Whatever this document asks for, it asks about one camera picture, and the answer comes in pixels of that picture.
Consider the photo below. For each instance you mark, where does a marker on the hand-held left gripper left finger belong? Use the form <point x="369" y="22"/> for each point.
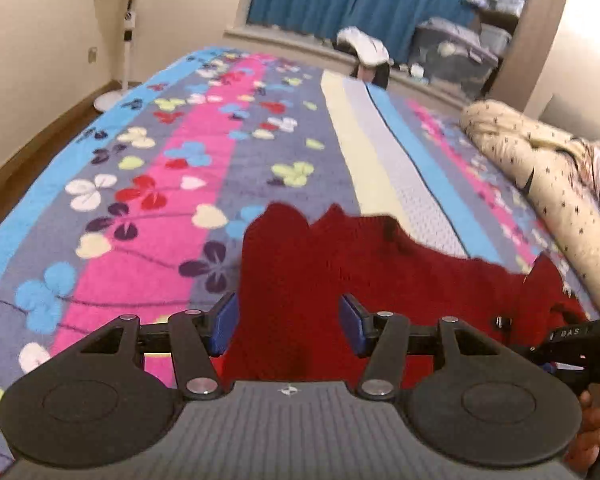
<point x="225" y="321"/>

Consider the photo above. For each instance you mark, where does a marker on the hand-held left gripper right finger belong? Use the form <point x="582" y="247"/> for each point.
<point x="352" y="321"/>

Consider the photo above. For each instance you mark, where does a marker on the red knitted sweater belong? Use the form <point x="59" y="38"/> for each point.
<point x="380" y="260"/>

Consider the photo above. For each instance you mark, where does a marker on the white clothes pile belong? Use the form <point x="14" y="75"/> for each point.
<point x="365" y="42"/>

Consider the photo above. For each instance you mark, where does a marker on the person's right hand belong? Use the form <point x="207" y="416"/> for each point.
<point x="592" y="425"/>

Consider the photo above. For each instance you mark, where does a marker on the floral striped blanket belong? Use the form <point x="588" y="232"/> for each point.
<point x="180" y="185"/>

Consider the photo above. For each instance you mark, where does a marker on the cream star-print quilt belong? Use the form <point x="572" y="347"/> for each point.
<point x="555" y="185"/>

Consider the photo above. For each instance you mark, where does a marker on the dark chair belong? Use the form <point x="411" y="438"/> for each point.
<point x="377" y="76"/>

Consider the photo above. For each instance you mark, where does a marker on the large clear storage box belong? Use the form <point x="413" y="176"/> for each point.
<point x="450" y="55"/>

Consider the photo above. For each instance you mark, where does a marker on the white standing fan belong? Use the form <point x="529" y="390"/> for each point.
<point x="127" y="35"/>

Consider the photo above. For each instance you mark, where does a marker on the small clear storage box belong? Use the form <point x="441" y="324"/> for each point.
<point x="496" y="39"/>

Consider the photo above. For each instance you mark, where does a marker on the wooden bookshelf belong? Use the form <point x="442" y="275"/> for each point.
<point x="530" y="25"/>

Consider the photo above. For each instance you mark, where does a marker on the wall socket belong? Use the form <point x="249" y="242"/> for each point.
<point x="93" y="54"/>

